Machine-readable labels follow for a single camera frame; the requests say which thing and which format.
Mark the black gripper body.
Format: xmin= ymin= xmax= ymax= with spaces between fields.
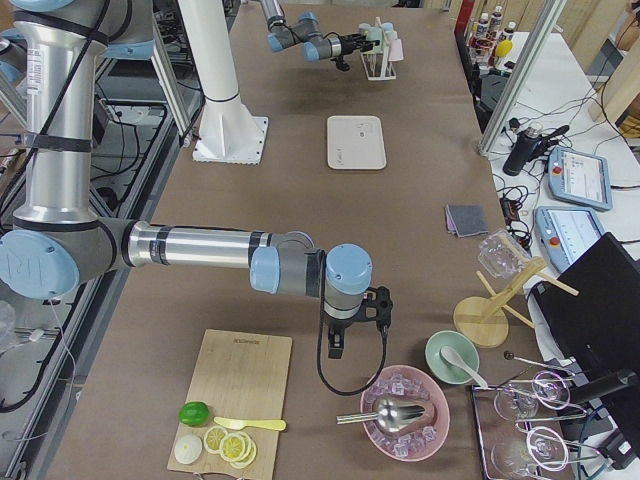
xmin=320 ymin=308 xmax=358 ymax=350
xmin=340 ymin=33 xmax=366 ymax=55

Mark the green cup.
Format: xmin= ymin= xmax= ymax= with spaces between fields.
xmin=361 ymin=25 xmax=382 ymax=48

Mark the cream white cup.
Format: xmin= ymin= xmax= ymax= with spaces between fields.
xmin=383 ymin=30 xmax=398 ymax=43

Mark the pink cup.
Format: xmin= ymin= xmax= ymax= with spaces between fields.
xmin=388 ymin=38 xmax=404 ymax=62

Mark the cream rabbit tray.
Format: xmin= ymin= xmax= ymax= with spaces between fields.
xmin=326 ymin=115 xmax=387 ymax=170

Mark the wooden cup stand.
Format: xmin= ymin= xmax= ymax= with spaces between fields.
xmin=453 ymin=256 xmax=579 ymax=348

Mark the clear glass cup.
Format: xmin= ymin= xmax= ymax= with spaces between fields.
xmin=478 ymin=229 xmax=531 ymax=279

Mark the metal glass rack tray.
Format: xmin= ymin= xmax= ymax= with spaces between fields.
xmin=471 ymin=385 xmax=603 ymax=479

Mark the pink bowl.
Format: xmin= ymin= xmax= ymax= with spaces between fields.
xmin=360 ymin=365 xmax=450 ymax=462

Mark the metal ice scoop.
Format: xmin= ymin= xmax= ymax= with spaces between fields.
xmin=336 ymin=395 xmax=436 ymax=434

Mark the bamboo cutting board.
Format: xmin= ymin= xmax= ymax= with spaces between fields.
xmin=167 ymin=329 xmax=293 ymax=479

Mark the yellow plastic knife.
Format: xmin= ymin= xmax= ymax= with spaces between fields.
xmin=213 ymin=416 xmax=287 ymax=432

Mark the white ceramic spoon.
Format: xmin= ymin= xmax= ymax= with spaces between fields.
xmin=440 ymin=346 xmax=489 ymax=389

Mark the green bowl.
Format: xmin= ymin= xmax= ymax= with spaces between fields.
xmin=425 ymin=330 xmax=480 ymax=385

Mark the lemon slice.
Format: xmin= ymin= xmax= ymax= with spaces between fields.
xmin=203 ymin=425 xmax=228 ymax=454
xmin=230 ymin=434 xmax=257 ymax=469
xmin=220 ymin=432 xmax=247 ymax=463

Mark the purple folded cloth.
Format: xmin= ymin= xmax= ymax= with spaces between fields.
xmin=445 ymin=205 xmax=457 ymax=234

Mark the green lime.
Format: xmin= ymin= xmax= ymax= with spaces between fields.
xmin=178 ymin=401 xmax=210 ymax=428

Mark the grey folded cloth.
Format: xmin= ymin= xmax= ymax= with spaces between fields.
xmin=448 ymin=204 xmax=488 ymax=238

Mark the black bottle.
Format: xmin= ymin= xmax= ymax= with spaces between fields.
xmin=502 ymin=123 xmax=542 ymax=176

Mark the wine glass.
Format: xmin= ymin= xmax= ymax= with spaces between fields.
xmin=490 ymin=426 xmax=601 ymax=479
xmin=494 ymin=371 xmax=587 ymax=423

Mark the blue teach pendant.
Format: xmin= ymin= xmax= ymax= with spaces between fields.
xmin=534 ymin=206 xmax=605 ymax=273
xmin=548 ymin=146 xmax=613 ymax=211

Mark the black laptop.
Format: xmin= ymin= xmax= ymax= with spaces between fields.
xmin=533 ymin=232 xmax=639 ymax=376

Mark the white wire cup rack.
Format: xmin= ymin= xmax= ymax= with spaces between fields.
xmin=359 ymin=17 xmax=397 ymax=81

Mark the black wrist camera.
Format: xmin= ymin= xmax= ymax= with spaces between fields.
xmin=331 ymin=55 xmax=350 ymax=72

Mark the black camera cable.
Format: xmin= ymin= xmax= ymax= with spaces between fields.
xmin=316 ymin=249 xmax=389 ymax=396

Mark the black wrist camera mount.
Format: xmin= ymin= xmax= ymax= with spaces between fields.
xmin=353 ymin=286 xmax=393 ymax=336

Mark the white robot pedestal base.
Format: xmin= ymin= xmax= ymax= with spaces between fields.
xmin=178 ymin=0 xmax=268 ymax=165

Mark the aluminium frame post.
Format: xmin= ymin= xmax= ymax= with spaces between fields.
xmin=478 ymin=0 xmax=567 ymax=157

